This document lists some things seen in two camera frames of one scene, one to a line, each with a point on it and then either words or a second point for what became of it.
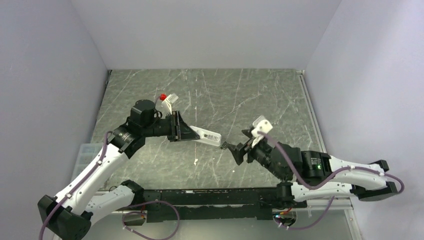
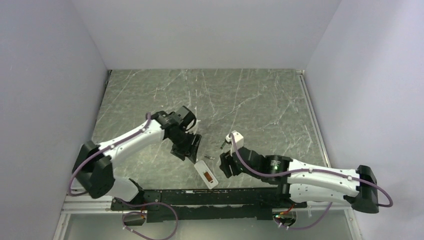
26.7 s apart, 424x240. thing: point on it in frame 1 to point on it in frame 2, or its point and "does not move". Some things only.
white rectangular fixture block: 211,138 to 206,174
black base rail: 245,203 does not move
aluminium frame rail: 311,109 does not move
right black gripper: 237,150 to 227,159
